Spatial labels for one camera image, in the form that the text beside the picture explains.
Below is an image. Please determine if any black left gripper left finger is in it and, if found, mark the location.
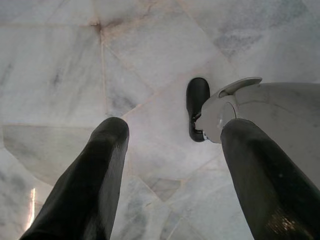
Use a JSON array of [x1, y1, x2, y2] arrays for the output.
[[19, 116, 130, 240]]

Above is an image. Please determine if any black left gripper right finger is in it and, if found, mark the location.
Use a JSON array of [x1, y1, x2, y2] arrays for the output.
[[220, 119, 320, 240]]

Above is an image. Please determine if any black robot left foot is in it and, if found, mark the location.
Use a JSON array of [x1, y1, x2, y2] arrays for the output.
[[186, 77, 211, 143]]

